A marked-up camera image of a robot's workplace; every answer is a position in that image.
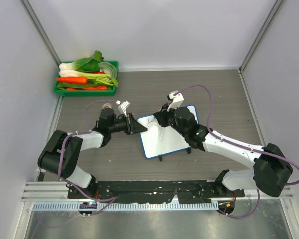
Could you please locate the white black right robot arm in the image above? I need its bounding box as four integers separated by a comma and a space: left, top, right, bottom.
154, 107, 293, 197

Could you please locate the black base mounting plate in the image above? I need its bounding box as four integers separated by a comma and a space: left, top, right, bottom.
81, 180, 245, 204

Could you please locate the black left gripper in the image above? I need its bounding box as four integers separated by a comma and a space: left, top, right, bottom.
109, 113, 147, 135

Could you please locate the red bull can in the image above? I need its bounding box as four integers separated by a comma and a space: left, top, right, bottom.
101, 103, 114, 113

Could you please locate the white slotted cable duct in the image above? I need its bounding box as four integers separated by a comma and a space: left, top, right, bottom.
32, 201, 218, 212

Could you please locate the small orange carrot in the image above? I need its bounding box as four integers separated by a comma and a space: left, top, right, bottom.
66, 86, 108, 91

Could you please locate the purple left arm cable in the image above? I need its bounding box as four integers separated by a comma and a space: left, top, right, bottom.
57, 99, 120, 200

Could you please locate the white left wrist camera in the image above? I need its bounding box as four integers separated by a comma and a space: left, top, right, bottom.
116, 100, 130, 116

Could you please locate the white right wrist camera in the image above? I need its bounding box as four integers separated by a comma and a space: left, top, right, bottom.
167, 91, 184, 111

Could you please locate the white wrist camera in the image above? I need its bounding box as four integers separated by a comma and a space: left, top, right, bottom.
167, 91, 184, 111
116, 100, 130, 116

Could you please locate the green bok choy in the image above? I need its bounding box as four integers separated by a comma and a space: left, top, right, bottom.
59, 50, 104, 76

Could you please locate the blue framed whiteboard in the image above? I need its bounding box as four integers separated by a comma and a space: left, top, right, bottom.
137, 114, 192, 161

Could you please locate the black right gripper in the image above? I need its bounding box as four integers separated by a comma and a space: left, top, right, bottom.
155, 102, 188, 137

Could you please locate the green plastic tray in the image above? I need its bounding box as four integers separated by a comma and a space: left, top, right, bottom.
53, 61, 119, 97

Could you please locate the white marker with magenta cap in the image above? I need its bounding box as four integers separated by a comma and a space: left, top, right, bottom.
148, 103, 169, 128

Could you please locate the pale green bean bundle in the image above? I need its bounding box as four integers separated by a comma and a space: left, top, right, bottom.
98, 61, 118, 78

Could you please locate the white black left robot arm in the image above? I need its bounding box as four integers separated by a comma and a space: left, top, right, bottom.
37, 107, 147, 199

